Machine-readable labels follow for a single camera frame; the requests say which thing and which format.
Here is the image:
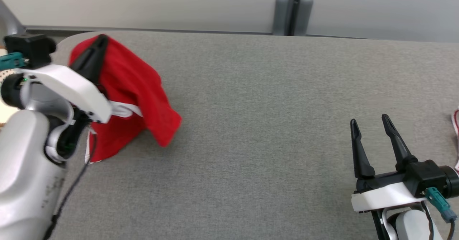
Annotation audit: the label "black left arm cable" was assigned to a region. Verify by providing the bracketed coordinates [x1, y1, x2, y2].
[42, 125, 98, 240]

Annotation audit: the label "teal right cable connector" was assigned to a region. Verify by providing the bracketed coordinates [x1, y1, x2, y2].
[425, 187, 458, 223]

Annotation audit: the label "teal left cable connector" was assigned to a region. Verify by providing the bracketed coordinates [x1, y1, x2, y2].
[0, 52, 24, 70]

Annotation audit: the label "teal cable connector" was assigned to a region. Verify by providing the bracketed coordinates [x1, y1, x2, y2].
[425, 187, 458, 223]
[0, 52, 24, 70]

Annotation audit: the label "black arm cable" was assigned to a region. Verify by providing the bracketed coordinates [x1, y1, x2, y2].
[445, 219, 456, 240]
[42, 125, 98, 240]

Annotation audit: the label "red white basketball jersey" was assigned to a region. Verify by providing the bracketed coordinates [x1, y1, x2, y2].
[451, 107, 459, 172]

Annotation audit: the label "grey partition post with feet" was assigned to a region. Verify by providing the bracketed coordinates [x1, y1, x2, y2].
[273, 0, 313, 37]

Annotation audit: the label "grey curved partition foot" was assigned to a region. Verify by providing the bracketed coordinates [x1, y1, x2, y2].
[0, 0, 26, 37]

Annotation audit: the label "grey partition base rail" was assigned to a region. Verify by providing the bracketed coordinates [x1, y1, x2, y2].
[24, 25, 459, 43]

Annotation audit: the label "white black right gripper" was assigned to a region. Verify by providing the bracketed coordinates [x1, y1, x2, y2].
[350, 113, 427, 213]

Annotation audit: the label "cream perforated laundry basket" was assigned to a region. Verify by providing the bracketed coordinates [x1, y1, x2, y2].
[0, 46, 22, 128]

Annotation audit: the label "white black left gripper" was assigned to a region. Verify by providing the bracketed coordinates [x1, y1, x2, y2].
[16, 34, 113, 124]

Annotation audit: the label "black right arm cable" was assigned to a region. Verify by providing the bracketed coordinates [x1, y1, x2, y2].
[445, 219, 456, 240]

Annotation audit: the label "red shorts with white stripe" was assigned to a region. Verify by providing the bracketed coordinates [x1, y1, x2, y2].
[68, 35, 183, 164]

